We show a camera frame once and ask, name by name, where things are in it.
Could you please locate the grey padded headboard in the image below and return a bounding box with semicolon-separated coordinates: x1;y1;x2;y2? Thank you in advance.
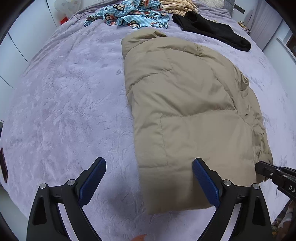
223;0;245;16

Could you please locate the grey curtain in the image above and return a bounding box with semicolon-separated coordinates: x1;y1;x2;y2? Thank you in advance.
245;1;282;50

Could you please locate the blue monkey print pajamas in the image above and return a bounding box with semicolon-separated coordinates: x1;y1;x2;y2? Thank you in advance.
84;0;170;29

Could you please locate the white wardrobe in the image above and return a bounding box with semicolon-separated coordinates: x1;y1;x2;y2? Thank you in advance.
0;0;63;93

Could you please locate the lavender fleece bed blanket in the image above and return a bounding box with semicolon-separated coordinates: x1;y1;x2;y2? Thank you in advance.
0;0;293;241

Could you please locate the tan striped fluffy garment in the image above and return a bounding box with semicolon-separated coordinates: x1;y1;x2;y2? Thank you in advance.
160;0;198;16

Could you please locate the black garment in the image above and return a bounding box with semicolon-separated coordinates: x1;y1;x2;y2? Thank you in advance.
172;11;251;52

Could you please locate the beige puffer jacket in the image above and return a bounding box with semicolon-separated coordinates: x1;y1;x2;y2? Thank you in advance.
121;28;273;214

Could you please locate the person's fingertip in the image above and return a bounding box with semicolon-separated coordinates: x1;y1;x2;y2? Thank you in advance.
131;234;147;241

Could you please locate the white round plush pillow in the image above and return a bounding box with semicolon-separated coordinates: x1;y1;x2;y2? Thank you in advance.
204;0;224;9

